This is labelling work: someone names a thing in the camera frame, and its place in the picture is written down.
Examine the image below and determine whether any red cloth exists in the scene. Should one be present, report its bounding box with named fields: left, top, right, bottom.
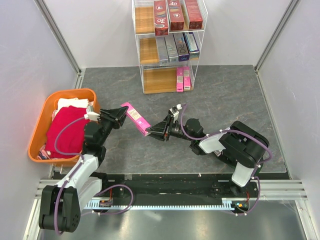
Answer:
left=44, top=106, right=89, bottom=159

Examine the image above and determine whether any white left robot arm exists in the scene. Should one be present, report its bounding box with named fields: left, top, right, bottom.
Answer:
left=38, top=106, right=129, bottom=235

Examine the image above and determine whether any grey slotted cable duct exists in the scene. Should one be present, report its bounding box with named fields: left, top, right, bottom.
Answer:
left=84, top=199, right=248, bottom=211

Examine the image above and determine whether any orange plastic basket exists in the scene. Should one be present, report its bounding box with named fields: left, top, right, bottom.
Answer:
left=27, top=88, right=100, bottom=167

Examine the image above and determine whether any silver plain toothpaste box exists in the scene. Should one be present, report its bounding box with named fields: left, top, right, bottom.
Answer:
left=156, top=36, right=169, bottom=66

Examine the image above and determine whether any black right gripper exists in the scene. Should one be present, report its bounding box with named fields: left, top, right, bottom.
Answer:
left=145, top=114, right=194, bottom=142

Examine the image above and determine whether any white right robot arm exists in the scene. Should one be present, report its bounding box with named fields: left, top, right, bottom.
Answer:
left=146, top=113, right=270, bottom=197

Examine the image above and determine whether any white cloth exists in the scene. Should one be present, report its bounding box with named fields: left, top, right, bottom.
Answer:
left=52, top=97, right=94, bottom=120

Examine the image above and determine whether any large red toothpaste box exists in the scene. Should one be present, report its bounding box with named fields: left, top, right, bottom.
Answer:
left=184, top=0, right=203, bottom=30

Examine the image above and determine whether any silver Protefix toothpaste box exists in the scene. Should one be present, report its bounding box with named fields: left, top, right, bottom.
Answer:
left=164, top=34, right=179, bottom=63

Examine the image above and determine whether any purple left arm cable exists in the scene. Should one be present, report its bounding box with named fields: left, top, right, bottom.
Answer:
left=53, top=115, right=135, bottom=236

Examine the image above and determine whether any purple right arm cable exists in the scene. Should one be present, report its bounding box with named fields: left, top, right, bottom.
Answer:
left=179, top=103, right=274, bottom=216

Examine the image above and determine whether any red 3D toothpaste box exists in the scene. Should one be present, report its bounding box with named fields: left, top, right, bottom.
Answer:
left=153, top=0, right=169, bottom=37
left=167, top=0, right=185, bottom=32

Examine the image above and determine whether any white wire wooden shelf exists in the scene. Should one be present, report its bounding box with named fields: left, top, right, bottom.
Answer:
left=131, top=0, right=208, bottom=94

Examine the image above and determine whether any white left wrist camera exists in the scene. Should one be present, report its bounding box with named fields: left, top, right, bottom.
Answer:
left=84, top=105, right=100, bottom=122

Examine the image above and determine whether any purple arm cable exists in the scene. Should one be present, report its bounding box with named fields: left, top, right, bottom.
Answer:
left=179, top=103, right=274, bottom=216
left=53, top=115, right=135, bottom=236

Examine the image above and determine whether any purple toothpaste box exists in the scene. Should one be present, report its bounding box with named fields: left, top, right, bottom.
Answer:
left=173, top=33, right=190, bottom=62
left=183, top=32, right=200, bottom=60

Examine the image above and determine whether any pink toothpaste box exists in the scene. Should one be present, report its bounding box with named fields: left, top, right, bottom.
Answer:
left=176, top=67, right=184, bottom=92
left=120, top=102, right=151, bottom=137
left=183, top=66, right=192, bottom=91

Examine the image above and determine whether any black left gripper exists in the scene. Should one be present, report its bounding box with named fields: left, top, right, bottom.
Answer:
left=97, top=105, right=129, bottom=146

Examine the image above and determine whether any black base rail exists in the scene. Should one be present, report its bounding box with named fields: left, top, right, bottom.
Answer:
left=96, top=173, right=259, bottom=205

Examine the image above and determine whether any dark green round bin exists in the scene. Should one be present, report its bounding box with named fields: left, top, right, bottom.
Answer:
left=213, top=149, right=266, bottom=169

